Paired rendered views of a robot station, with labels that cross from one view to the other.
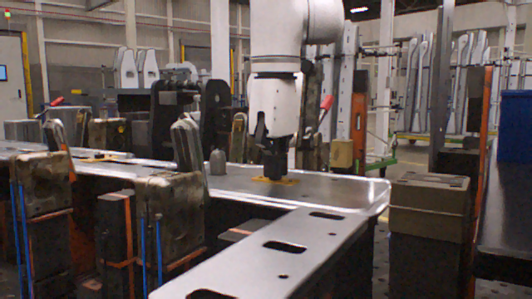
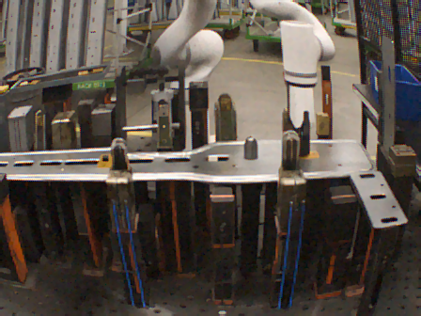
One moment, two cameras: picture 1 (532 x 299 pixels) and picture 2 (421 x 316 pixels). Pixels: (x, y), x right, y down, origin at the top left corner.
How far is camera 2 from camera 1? 0.96 m
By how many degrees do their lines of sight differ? 31
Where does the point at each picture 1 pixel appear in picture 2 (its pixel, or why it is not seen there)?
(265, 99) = (308, 102)
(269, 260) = (382, 203)
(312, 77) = not seen: hidden behind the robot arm
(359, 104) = (327, 87)
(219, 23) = not seen: outside the picture
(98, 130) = (64, 130)
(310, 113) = not seen: hidden behind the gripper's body
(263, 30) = (303, 57)
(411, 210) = (402, 165)
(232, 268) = (378, 211)
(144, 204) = (291, 197)
